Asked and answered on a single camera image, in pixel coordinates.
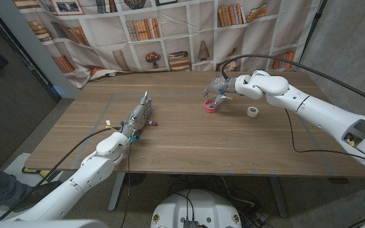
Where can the white table leg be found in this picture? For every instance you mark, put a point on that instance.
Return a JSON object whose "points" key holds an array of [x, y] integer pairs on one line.
{"points": [[116, 193]]}

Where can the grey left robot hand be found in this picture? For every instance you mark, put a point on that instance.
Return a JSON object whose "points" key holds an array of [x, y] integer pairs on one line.
{"points": [[138, 115]]}

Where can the red marker pen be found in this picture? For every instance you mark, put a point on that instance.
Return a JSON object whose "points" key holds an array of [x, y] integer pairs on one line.
{"points": [[152, 123]]}

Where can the white tape roll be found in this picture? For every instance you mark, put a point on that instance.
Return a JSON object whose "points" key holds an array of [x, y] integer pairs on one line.
{"points": [[252, 115]]}

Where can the grey table leg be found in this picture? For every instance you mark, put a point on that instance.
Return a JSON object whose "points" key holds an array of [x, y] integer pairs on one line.
{"points": [[277, 196]]}

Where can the power strip on floor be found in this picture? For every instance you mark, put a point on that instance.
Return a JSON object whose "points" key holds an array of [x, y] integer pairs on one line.
{"points": [[258, 218]]}

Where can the black backdrop stand pole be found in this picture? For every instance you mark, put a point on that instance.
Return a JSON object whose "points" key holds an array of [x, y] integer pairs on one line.
{"points": [[316, 17]]}

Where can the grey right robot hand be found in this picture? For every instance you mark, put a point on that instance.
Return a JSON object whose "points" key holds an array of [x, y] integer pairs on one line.
{"points": [[222, 85]]}

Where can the printed bookshelf backdrop cloth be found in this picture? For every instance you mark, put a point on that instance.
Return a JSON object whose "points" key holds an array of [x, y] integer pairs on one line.
{"points": [[182, 41]]}

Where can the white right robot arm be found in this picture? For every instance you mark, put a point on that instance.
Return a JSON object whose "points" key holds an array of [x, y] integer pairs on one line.
{"points": [[322, 111]]}

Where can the small pink cup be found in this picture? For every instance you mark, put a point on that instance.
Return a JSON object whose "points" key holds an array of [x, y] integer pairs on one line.
{"points": [[208, 110]]}

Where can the black connector box on torso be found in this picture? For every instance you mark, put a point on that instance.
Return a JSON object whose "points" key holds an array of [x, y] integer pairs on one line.
{"points": [[190, 224]]}

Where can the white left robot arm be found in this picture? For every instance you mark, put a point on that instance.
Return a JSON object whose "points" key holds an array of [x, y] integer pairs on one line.
{"points": [[84, 177]]}

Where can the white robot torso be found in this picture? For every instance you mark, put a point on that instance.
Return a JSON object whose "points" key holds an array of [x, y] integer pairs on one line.
{"points": [[201, 209]]}

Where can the black shoe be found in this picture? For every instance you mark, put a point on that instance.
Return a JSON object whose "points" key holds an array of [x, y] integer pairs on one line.
{"points": [[40, 193]]}

